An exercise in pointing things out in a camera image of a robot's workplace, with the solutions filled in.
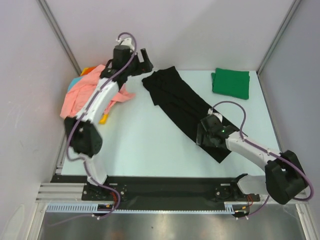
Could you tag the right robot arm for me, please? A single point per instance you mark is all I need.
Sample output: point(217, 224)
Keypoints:
point(283, 175)

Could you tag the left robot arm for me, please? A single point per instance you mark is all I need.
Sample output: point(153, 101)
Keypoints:
point(81, 130)

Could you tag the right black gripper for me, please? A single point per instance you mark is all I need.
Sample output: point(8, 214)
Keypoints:
point(201, 137)

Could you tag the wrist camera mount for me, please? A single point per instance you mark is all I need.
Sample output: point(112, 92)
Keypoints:
point(128, 41)
point(215, 113)

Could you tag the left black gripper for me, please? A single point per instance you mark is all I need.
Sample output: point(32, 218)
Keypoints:
point(144, 67)

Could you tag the folded green t-shirt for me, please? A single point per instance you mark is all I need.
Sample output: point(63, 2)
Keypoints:
point(231, 83)

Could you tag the black t-shirt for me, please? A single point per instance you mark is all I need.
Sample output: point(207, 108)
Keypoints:
point(177, 100)

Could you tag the pink t-shirt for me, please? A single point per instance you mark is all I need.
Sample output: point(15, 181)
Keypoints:
point(80, 93)

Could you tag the aluminium front rail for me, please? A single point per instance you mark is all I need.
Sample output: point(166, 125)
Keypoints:
point(60, 192)

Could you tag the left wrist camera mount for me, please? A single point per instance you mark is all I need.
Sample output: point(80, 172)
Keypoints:
point(128, 41)

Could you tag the aluminium frame post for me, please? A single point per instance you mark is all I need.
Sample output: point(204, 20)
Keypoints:
point(53, 23)
point(279, 34)

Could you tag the left aluminium frame post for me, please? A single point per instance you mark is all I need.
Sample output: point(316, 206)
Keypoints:
point(53, 23)

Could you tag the light blue t-shirt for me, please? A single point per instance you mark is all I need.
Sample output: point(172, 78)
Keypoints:
point(73, 82)

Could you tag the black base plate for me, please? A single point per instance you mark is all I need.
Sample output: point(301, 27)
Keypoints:
point(155, 204)

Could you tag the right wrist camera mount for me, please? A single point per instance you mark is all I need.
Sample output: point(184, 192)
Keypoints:
point(215, 113)

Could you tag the right aluminium frame post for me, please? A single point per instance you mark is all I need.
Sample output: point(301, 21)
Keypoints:
point(279, 34)

